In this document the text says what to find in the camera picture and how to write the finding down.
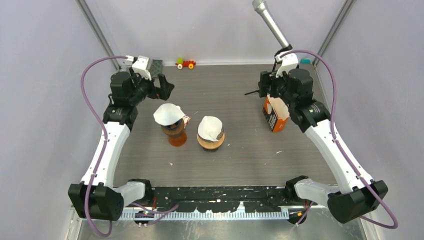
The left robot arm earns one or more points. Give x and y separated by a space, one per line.
95 197

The teal block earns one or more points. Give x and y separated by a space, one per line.
305 61

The amber glass carafe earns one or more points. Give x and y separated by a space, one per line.
177 141

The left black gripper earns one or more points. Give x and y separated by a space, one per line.
137 78

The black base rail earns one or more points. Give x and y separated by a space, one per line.
217 203

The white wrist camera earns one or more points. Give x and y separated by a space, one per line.
140 65
287 61

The orange coffee filter box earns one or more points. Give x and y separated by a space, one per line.
276 113

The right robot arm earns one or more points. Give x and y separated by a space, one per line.
356 192

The colourful toy train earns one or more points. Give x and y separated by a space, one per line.
181 63

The playing card box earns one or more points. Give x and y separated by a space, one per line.
186 119

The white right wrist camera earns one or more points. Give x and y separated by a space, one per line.
287 61

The black microphone tripod stand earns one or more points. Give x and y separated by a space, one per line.
262 87

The silver microphone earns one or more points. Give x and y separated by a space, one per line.
261 7

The white paper coffee filter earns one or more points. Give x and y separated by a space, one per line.
210 128

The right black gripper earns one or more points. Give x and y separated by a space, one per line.
274 80

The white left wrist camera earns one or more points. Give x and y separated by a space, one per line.
140 65

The dark grey building plate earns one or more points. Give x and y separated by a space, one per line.
156 68

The clear smoky glass dripper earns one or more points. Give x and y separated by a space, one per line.
221 136

